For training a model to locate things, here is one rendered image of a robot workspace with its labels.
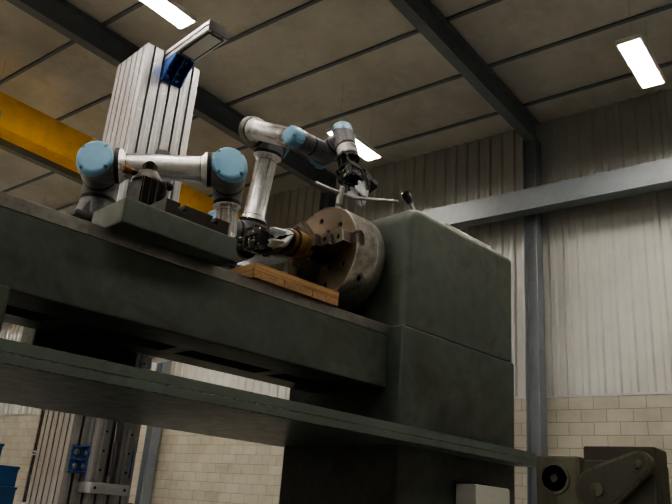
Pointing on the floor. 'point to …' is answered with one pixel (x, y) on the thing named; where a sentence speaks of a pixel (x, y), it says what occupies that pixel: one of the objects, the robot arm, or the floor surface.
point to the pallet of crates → (7, 483)
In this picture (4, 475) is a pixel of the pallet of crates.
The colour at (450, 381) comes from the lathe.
